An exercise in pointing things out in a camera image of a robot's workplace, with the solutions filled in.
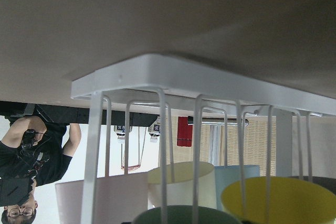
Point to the green plastic cup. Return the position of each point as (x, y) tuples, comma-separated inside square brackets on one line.
[(183, 214)]

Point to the cream plastic cup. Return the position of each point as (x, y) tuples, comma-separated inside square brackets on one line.
[(180, 190)]

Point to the light blue plastic cup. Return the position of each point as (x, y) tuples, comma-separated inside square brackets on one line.
[(226, 175)]

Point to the pink plastic cup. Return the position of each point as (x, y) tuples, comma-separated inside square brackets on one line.
[(118, 199)]

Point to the yellow plastic cup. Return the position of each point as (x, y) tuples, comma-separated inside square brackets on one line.
[(291, 201)]

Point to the person in black shirt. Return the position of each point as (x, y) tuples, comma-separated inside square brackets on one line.
[(39, 151)]

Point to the white wire cup rack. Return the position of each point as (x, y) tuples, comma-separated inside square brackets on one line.
[(168, 79)]

